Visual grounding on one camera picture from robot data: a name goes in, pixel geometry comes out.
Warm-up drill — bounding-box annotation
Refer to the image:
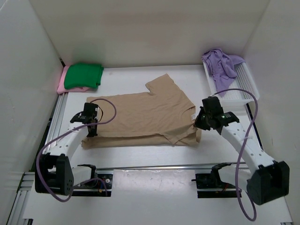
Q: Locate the aluminium frame rail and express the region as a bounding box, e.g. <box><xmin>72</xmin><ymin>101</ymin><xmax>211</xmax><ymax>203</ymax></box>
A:
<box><xmin>3</xmin><ymin>93</ymin><xmax>68</xmax><ymax>225</ymax></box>

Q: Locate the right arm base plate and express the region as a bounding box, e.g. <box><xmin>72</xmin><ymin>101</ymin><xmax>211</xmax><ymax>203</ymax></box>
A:
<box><xmin>191</xmin><ymin>173</ymin><xmax>237</xmax><ymax>199</ymax></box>

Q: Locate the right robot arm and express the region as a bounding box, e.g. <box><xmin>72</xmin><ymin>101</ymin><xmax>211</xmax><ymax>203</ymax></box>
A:
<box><xmin>194</xmin><ymin>107</ymin><xmax>290</xmax><ymax>205</ymax></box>

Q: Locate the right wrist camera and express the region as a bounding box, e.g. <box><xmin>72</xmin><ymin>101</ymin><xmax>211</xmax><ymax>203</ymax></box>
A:
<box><xmin>202</xmin><ymin>96</ymin><xmax>224</xmax><ymax>115</ymax></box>

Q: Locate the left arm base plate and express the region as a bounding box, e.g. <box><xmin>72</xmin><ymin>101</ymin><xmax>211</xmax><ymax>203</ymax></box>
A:
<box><xmin>72</xmin><ymin>173</ymin><xmax>113</xmax><ymax>197</ymax></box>

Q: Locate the white plastic basket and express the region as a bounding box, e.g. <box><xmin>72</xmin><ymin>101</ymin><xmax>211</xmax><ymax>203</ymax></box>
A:
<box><xmin>203</xmin><ymin>62</ymin><xmax>260</xmax><ymax>106</ymax></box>

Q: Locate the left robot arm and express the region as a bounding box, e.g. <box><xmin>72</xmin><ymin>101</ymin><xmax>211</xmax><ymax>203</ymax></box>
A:
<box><xmin>34</xmin><ymin>111</ymin><xmax>98</xmax><ymax>202</ymax></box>

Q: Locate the folded pink t shirt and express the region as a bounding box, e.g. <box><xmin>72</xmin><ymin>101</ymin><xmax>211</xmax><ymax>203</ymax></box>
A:
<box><xmin>57</xmin><ymin>66</ymin><xmax>89</xmax><ymax>95</ymax></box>

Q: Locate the green t shirt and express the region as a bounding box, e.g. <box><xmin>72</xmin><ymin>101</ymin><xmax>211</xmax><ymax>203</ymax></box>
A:
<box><xmin>64</xmin><ymin>63</ymin><xmax>104</xmax><ymax>90</ymax></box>

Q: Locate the purple t shirt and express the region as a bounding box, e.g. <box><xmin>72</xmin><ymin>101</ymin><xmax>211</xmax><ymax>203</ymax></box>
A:
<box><xmin>202</xmin><ymin>48</ymin><xmax>245</xmax><ymax>92</ymax></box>

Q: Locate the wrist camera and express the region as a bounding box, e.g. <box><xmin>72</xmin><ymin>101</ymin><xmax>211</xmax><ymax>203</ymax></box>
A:
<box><xmin>202</xmin><ymin>96</ymin><xmax>224</xmax><ymax>115</ymax></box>
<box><xmin>82</xmin><ymin>103</ymin><xmax>98</xmax><ymax>118</ymax></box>

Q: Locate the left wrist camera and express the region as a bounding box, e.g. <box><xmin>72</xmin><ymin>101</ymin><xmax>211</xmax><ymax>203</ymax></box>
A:
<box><xmin>82</xmin><ymin>103</ymin><xmax>98</xmax><ymax>118</ymax></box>

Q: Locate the beige t shirt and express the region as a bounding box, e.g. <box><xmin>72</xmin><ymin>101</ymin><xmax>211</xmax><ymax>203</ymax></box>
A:
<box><xmin>82</xmin><ymin>74</ymin><xmax>201</xmax><ymax>149</ymax></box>

